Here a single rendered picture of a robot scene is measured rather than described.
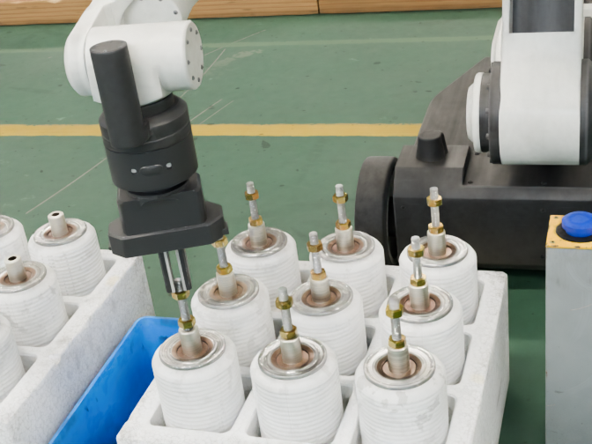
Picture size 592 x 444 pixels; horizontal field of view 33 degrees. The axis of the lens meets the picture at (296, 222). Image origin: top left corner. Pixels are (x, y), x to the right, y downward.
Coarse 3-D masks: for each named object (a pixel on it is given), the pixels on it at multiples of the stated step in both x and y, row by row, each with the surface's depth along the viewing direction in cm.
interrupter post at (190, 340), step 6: (180, 330) 109; (192, 330) 109; (198, 330) 110; (180, 336) 110; (186, 336) 109; (192, 336) 109; (198, 336) 110; (186, 342) 109; (192, 342) 109; (198, 342) 110; (186, 348) 110; (192, 348) 110; (198, 348) 110; (186, 354) 110; (192, 354) 110
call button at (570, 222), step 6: (564, 216) 112; (570, 216) 112; (576, 216) 111; (582, 216) 111; (588, 216) 111; (564, 222) 111; (570, 222) 110; (576, 222) 110; (582, 222) 110; (588, 222) 110; (564, 228) 111; (570, 228) 110; (576, 228) 109; (582, 228) 109; (588, 228) 109; (570, 234) 111; (576, 234) 110; (582, 234) 110; (588, 234) 110
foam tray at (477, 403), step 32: (480, 288) 130; (480, 320) 122; (480, 352) 116; (352, 384) 114; (480, 384) 111; (160, 416) 116; (256, 416) 112; (352, 416) 109; (448, 416) 112; (480, 416) 109
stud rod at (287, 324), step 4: (280, 288) 103; (284, 288) 103; (280, 292) 103; (284, 292) 103; (280, 296) 103; (284, 296) 103; (280, 300) 104; (284, 300) 104; (284, 312) 104; (288, 312) 104; (284, 316) 104; (288, 316) 105; (284, 320) 105; (288, 320) 105; (284, 324) 105; (288, 324) 105; (284, 328) 105; (288, 328) 105
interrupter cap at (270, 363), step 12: (300, 336) 110; (264, 348) 109; (276, 348) 109; (312, 348) 108; (324, 348) 108; (264, 360) 107; (276, 360) 107; (312, 360) 106; (324, 360) 106; (264, 372) 106; (276, 372) 105; (288, 372) 105; (300, 372) 105; (312, 372) 105
